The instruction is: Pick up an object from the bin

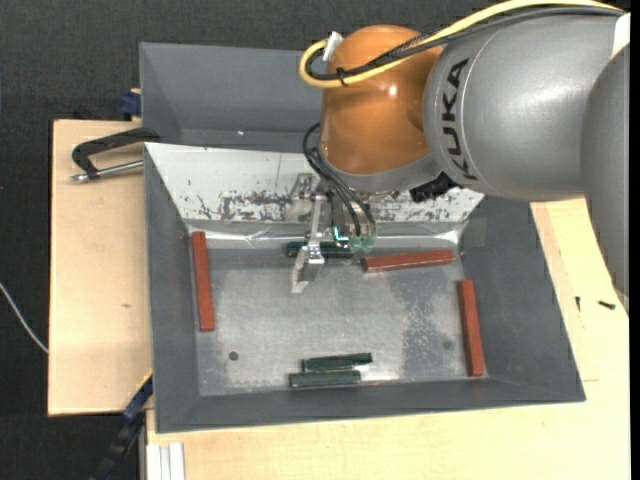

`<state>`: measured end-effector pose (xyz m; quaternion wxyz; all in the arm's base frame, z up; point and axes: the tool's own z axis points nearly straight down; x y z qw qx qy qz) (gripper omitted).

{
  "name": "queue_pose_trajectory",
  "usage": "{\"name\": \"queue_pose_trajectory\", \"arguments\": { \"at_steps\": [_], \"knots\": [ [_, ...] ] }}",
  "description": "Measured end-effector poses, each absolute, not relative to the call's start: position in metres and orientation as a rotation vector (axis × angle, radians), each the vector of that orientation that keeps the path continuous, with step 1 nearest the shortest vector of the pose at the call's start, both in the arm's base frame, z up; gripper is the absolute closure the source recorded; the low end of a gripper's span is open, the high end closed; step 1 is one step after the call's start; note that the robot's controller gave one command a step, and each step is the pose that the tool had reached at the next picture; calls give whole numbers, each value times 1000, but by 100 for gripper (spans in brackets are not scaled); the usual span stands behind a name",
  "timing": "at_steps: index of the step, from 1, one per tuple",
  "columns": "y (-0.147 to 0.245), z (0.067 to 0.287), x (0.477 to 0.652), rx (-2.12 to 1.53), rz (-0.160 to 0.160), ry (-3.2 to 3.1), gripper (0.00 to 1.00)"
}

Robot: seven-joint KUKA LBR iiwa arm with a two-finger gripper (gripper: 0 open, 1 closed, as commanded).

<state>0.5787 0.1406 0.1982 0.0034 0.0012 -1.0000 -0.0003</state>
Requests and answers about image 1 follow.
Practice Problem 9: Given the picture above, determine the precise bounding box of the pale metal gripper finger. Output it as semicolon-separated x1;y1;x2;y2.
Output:
303;242;327;287
290;245;309;295

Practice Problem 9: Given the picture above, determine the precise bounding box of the dark green flat block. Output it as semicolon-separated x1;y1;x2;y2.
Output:
288;369;363;390
301;351;374;373
285;239;362;260

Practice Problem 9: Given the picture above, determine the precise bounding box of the grey metal bin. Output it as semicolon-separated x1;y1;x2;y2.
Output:
138;41;587;434

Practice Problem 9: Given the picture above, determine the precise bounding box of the red-brown flat block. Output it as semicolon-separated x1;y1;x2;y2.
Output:
455;279;487;378
190;230;217;333
360;248;457;274

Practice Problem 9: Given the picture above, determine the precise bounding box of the pale wood flat board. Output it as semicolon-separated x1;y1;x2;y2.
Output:
47;118;154;417

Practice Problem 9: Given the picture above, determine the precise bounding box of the black cylinder on white bracket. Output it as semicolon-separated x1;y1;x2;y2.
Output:
408;169;464;204

